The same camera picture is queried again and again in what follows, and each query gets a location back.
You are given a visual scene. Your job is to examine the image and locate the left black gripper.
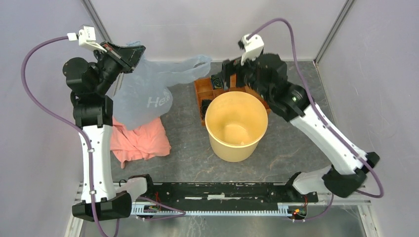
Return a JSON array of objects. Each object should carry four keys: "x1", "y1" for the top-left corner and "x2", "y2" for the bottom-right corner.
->
[{"x1": 94, "y1": 40, "x2": 146, "y2": 95}]

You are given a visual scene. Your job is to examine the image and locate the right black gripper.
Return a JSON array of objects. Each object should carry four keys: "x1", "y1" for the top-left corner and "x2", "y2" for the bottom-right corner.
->
[{"x1": 216, "y1": 51, "x2": 271, "y2": 102}]

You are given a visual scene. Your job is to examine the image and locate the orange wooden divided tray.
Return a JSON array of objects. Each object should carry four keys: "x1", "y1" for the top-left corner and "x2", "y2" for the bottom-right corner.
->
[{"x1": 194, "y1": 75, "x2": 271, "y2": 126}]

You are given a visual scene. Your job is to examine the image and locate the translucent blue plastic trash bag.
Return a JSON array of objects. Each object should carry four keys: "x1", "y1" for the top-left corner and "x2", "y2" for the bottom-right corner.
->
[{"x1": 113, "y1": 54, "x2": 212, "y2": 130}]

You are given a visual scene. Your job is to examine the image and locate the yellow plastic trash bin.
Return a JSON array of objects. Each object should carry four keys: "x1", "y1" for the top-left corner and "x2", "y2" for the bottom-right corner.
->
[{"x1": 205, "y1": 91, "x2": 268, "y2": 162}]

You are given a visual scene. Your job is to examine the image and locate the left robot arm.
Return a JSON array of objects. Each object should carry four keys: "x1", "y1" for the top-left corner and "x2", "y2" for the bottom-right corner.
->
[{"x1": 62, "y1": 41, "x2": 155, "y2": 222}]

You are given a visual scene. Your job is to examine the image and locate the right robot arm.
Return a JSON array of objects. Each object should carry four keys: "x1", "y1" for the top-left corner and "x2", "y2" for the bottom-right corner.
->
[{"x1": 218, "y1": 53, "x2": 380, "y2": 201}]

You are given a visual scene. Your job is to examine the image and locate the black rolled tie left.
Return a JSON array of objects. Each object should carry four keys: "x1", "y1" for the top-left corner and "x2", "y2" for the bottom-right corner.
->
[{"x1": 200, "y1": 99, "x2": 212, "y2": 120}]

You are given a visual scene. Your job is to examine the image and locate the pink cloth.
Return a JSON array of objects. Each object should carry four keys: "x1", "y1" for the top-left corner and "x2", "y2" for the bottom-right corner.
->
[{"x1": 110, "y1": 117, "x2": 171, "y2": 169}]

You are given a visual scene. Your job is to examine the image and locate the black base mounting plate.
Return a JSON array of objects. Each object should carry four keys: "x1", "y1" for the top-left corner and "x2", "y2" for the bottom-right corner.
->
[{"x1": 133, "y1": 182, "x2": 319, "y2": 215}]

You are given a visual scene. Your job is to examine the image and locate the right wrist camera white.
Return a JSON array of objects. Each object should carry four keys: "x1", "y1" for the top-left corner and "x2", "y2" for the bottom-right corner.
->
[{"x1": 238, "y1": 34, "x2": 264, "y2": 66}]

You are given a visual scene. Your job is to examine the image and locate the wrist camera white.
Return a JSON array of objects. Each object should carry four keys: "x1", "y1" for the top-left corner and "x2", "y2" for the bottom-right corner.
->
[
  {"x1": 238, "y1": 34, "x2": 264, "y2": 66},
  {"x1": 67, "y1": 25, "x2": 107, "y2": 52}
]

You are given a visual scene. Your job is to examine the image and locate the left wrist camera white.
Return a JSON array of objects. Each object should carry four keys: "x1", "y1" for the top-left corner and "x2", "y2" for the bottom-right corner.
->
[{"x1": 67, "y1": 25, "x2": 107, "y2": 52}]

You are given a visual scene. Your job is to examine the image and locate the white slotted cable duct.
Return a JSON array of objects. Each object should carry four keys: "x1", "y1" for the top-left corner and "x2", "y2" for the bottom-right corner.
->
[{"x1": 131, "y1": 202, "x2": 307, "y2": 217}]

